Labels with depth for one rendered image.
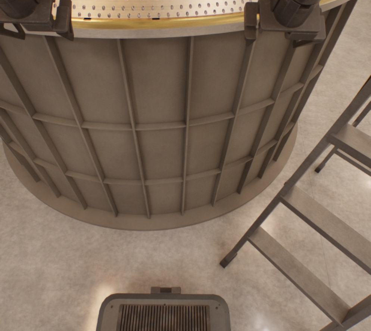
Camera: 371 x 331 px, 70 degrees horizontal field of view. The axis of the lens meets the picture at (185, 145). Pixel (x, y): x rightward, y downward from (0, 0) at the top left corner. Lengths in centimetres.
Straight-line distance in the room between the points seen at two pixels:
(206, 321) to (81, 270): 71
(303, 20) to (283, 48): 51
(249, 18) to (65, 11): 32
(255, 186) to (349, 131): 95
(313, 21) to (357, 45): 312
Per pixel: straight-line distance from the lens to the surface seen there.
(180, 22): 73
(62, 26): 54
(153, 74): 84
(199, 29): 74
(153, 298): 125
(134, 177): 127
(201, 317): 124
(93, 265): 160
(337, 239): 108
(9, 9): 53
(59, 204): 178
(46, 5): 54
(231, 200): 168
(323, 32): 56
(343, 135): 91
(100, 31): 73
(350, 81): 299
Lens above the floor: 148
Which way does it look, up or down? 50 degrees down
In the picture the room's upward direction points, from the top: 3 degrees clockwise
